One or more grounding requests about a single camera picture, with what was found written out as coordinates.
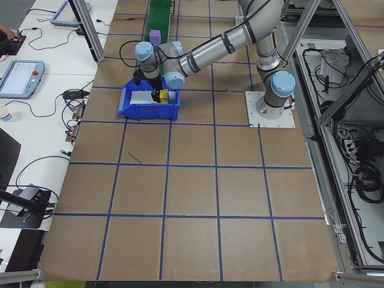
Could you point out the yellow foam block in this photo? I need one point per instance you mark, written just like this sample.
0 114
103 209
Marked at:
165 96

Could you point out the purple foam block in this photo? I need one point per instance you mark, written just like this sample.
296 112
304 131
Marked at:
155 37

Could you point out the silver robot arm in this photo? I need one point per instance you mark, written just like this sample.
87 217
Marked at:
210 51

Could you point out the bare person hand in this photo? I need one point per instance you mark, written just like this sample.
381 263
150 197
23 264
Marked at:
4 29

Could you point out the blue plastic storage bin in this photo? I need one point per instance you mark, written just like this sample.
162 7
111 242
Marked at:
150 112

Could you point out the green conveyor belt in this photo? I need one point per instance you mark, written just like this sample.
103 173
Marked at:
157 15

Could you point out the small circuit board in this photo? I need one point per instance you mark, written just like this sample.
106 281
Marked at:
78 111
73 134

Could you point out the light blue teach pendant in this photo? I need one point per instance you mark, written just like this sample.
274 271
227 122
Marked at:
60 15

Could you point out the teach pendant with lit screen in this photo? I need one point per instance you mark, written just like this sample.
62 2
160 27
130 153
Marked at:
15 78

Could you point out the black box with red light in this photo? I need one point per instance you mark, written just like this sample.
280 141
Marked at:
13 46

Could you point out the white paper cup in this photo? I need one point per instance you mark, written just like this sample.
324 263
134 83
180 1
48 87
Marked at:
5 115

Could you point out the small grey box device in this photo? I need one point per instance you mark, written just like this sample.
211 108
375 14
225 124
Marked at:
29 192

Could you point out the black flat monitor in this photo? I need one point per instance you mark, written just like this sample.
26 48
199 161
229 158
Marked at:
7 162

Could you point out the white crumpled bag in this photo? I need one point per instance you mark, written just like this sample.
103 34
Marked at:
331 69

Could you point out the black device on table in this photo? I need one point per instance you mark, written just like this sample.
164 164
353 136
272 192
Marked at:
18 222

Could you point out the white power strip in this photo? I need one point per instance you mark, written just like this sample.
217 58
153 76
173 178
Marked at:
349 147

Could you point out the aluminium extrusion bar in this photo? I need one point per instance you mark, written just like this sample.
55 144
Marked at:
21 275
342 275

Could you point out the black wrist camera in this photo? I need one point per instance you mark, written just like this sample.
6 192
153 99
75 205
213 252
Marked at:
137 78

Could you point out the aluminium extrusion post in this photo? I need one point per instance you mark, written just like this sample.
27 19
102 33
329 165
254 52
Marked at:
89 33

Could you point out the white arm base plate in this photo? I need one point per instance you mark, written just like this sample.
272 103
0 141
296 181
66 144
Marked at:
285 121

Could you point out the metal bar V-shaped frame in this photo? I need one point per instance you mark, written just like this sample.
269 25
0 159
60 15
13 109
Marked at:
357 39

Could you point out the small grey bracket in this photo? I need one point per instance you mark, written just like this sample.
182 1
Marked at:
339 234

